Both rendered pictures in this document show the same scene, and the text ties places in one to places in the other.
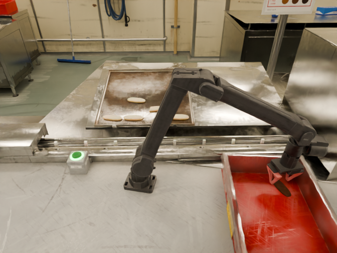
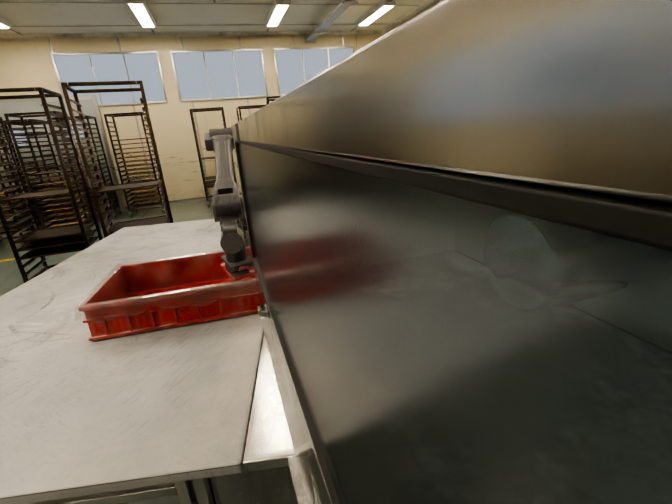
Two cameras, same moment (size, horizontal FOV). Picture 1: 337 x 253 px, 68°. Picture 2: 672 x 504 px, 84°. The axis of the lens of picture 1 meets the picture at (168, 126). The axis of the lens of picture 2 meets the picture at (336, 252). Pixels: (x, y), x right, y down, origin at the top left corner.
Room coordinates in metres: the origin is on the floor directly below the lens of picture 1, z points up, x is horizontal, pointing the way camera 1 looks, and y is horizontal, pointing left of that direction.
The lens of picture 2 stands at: (0.70, -1.47, 1.28)
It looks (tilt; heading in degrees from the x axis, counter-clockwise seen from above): 18 degrees down; 75
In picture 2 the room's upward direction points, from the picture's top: 5 degrees counter-clockwise
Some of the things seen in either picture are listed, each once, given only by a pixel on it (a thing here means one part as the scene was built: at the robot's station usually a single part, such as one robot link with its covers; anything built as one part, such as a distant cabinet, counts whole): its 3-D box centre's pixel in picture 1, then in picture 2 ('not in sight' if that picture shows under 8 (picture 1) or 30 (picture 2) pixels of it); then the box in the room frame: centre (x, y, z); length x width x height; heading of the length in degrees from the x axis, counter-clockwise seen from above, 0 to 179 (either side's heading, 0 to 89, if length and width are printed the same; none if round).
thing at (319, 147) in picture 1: (309, 139); (231, 224); (0.68, -0.49, 1.07); 0.11 x 0.09 x 0.12; 88
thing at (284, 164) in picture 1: (289, 159); (236, 252); (0.68, -0.44, 0.97); 0.10 x 0.07 x 0.07; 106
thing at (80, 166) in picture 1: (79, 164); not in sight; (0.79, 0.39, 0.84); 0.08 x 0.08 x 0.11; 1
